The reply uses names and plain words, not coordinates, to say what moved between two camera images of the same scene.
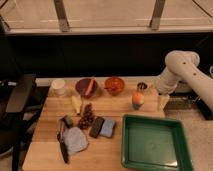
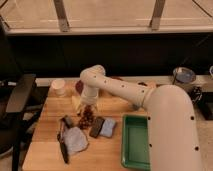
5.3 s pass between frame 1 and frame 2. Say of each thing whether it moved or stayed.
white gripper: moved
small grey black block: stayed
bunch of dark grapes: stayed
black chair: stayed
